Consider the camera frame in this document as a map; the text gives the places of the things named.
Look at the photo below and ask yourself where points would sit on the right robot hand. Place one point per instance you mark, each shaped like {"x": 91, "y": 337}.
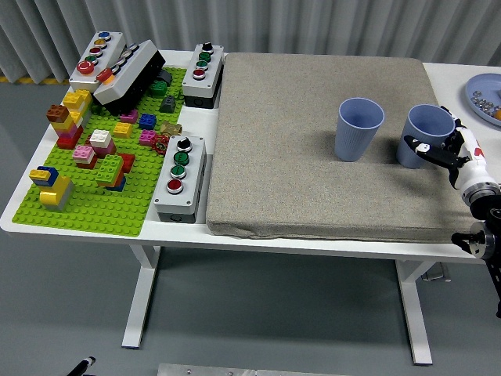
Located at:
{"x": 471, "y": 172}

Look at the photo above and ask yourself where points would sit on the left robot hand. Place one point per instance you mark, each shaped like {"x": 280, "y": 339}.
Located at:
{"x": 83, "y": 368}

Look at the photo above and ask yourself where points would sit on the blue ribbed cup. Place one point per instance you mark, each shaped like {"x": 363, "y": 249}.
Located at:
{"x": 352, "y": 145}
{"x": 424, "y": 121}

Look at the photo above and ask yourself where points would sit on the blue plate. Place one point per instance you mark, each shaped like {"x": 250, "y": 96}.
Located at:
{"x": 483, "y": 84}

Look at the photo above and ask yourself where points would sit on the white table leg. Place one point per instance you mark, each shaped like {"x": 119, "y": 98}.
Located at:
{"x": 417, "y": 313}
{"x": 141, "y": 297}

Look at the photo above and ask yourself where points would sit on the green studded baseplate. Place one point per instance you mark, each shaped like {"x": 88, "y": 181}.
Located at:
{"x": 98, "y": 211}

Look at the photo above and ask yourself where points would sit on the blue yellow grey brick duck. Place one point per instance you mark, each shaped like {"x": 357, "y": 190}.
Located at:
{"x": 55, "y": 192}

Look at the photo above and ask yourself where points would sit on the grey-brown cushion mat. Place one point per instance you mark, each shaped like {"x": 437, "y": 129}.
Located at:
{"x": 293, "y": 156}

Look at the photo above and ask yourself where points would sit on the grey four-button control box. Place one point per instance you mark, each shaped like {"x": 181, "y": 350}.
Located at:
{"x": 195, "y": 84}
{"x": 172, "y": 199}

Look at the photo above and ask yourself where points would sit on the green orange blue brick stack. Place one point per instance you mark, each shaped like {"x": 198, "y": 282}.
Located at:
{"x": 109, "y": 168}

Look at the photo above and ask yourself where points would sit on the red building brick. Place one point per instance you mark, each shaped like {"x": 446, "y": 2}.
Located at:
{"x": 128, "y": 161}

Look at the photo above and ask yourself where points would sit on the white pink brick stack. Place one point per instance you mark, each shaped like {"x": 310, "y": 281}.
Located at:
{"x": 101, "y": 139}

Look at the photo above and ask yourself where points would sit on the brass valve red handwheel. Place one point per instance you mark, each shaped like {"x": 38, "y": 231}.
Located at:
{"x": 159, "y": 144}

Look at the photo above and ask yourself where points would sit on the brown yellow pink red brick stack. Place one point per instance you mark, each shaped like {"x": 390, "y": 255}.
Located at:
{"x": 64, "y": 129}

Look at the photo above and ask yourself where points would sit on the magenta building brick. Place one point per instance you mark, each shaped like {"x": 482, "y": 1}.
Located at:
{"x": 129, "y": 116}
{"x": 146, "y": 137}

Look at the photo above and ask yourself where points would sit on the yellow building brick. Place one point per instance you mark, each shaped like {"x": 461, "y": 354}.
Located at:
{"x": 123, "y": 130}

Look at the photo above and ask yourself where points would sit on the grey pleated curtain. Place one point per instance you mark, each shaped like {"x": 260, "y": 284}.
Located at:
{"x": 274, "y": 23}

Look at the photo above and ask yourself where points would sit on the blue building brick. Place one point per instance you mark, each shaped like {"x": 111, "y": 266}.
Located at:
{"x": 148, "y": 121}

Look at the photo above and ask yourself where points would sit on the grey sloped brick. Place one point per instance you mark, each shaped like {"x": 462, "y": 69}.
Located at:
{"x": 168, "y": 105}

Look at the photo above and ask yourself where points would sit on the green building brick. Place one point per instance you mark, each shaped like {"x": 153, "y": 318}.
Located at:
{"x": 158, "y": 88}

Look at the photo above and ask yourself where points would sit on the dark grey arch brick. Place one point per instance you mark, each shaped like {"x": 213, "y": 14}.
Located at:
{"x": 166, "y": 76}

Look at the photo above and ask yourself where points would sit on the white button box black base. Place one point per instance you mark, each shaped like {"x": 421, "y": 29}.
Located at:
{"x": 133, "y": 66}

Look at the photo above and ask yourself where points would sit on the white five-button control box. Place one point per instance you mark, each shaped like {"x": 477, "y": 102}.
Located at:
{"x": 96, "y": 51}

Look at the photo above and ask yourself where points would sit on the grey metal bracket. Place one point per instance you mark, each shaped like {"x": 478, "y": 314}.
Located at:
{"x": 436, "y": 274}

